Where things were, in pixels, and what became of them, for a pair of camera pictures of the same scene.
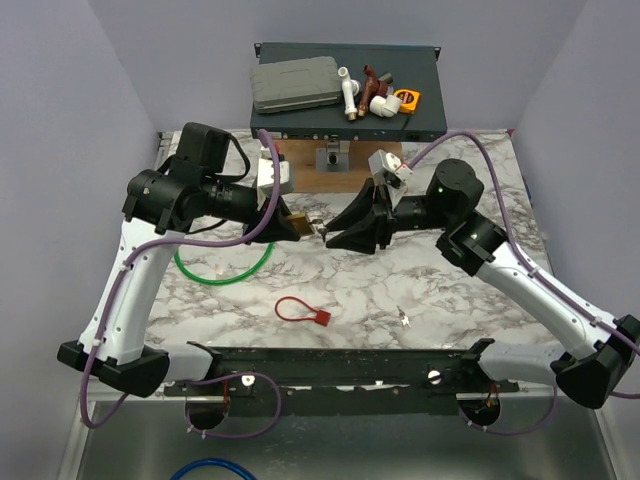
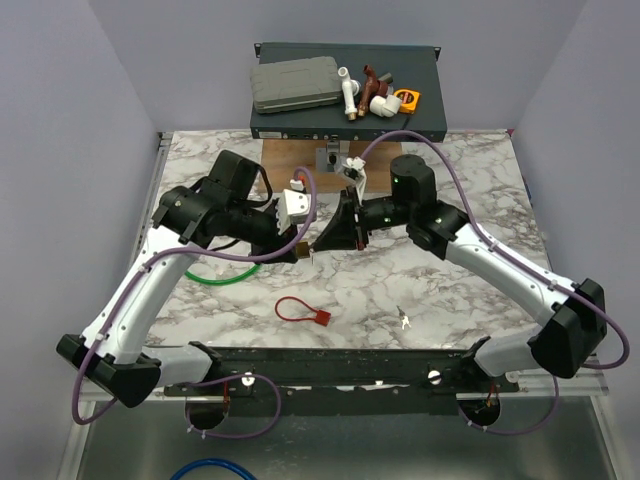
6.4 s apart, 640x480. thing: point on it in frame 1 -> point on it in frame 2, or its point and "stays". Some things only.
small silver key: x=405 y=319 stays
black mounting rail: x=345 y=381 stays
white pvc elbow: x=385 y=106 stays
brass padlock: x=301 y=222 -> x=302 y=249
